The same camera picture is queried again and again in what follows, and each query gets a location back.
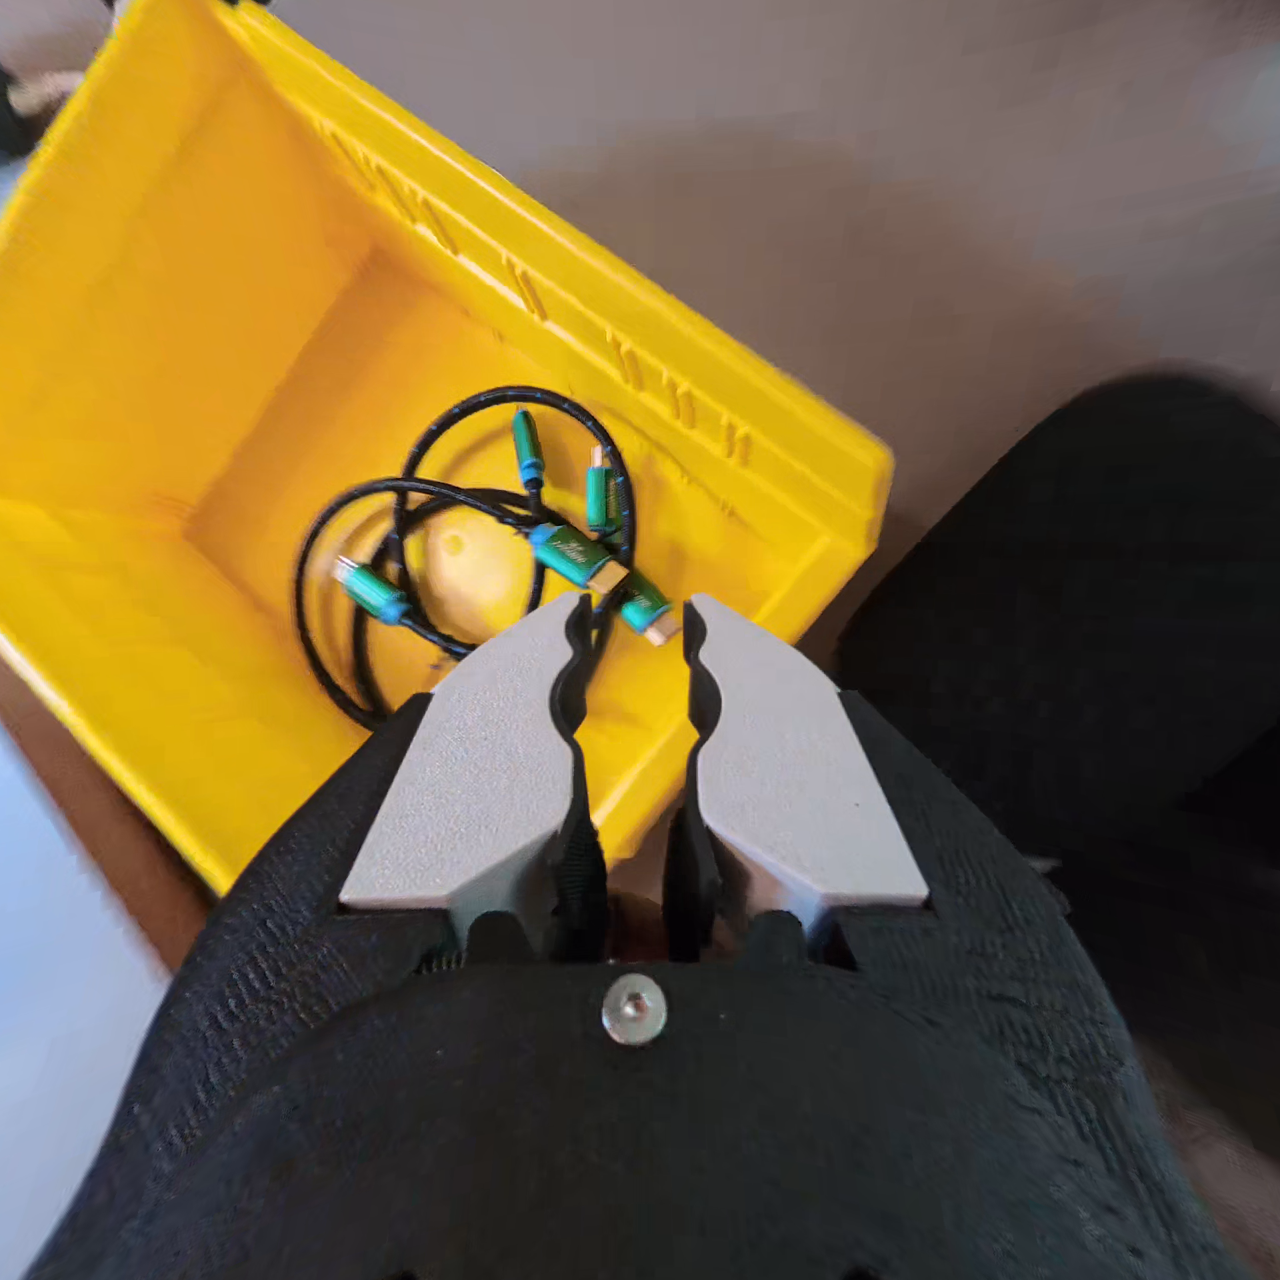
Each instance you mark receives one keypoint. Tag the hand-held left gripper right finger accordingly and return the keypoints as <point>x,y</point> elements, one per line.
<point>800,789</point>

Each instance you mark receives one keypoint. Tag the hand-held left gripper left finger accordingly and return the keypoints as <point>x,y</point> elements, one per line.
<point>470,789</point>

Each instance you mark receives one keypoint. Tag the yellow plastic bin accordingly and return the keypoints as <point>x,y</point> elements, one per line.
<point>200,349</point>

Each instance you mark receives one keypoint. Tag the grey desk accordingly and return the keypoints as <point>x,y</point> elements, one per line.
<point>800,149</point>

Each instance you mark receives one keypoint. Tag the black wrist rest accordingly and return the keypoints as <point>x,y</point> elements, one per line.
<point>1050,600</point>

